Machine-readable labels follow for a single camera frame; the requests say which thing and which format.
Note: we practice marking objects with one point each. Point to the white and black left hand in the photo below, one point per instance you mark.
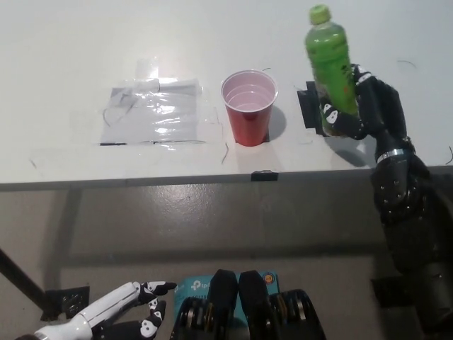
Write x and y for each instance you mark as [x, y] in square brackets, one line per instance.
[102, 308]

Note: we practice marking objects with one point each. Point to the grey sheet under clear tape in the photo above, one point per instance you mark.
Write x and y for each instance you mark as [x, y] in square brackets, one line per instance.
[154, 117]

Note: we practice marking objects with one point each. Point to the teal router box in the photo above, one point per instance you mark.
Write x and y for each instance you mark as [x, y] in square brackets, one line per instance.
[191, 287]

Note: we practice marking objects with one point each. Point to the green plastic drink bottle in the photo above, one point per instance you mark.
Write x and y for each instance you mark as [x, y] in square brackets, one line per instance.
[329, 60]

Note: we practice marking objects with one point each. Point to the black table leg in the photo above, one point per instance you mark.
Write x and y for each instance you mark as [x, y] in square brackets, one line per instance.
[21, 280]

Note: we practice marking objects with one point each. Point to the large black tape patch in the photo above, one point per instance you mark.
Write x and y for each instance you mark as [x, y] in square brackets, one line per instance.
[308, 106]

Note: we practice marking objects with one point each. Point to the black right hand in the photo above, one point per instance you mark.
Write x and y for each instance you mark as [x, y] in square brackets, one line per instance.
[384, 110]

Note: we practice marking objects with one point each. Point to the red plastic cup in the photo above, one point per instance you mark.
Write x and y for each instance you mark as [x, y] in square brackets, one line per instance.
[249, 120]

